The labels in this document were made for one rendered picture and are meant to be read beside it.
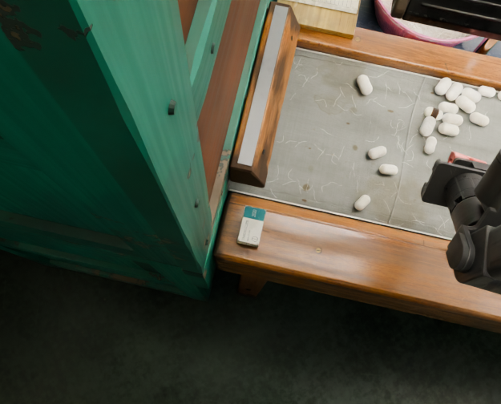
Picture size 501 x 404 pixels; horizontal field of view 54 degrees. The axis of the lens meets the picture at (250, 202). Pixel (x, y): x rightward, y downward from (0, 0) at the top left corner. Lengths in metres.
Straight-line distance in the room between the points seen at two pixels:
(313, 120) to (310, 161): 0.08
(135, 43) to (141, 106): 0.03
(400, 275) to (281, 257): 0.19
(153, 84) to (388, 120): 0.74
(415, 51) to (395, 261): 0.39
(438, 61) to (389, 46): 0.09
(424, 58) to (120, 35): 0.85
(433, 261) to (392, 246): 0.07
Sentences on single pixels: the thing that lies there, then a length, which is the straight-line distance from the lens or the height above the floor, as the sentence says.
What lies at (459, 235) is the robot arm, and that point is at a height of 1.02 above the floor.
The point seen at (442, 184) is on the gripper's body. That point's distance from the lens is 0.72.
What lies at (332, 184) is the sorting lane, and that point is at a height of 0.74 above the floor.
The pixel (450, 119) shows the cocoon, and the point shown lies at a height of 0.76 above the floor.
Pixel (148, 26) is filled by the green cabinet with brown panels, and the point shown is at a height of 1.39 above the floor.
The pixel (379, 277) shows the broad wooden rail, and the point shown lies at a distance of 0.83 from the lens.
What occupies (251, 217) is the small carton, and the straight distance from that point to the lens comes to 0.79.
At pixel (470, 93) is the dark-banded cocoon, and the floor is 0.76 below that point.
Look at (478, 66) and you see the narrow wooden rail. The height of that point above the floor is 0.76.
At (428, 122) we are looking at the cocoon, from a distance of 0.94.
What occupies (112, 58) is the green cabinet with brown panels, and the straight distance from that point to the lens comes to 0.17.
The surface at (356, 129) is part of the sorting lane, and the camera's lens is 0.91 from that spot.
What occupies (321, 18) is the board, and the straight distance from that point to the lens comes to 0.97.
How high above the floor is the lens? 1.55
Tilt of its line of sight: 75 degrees down
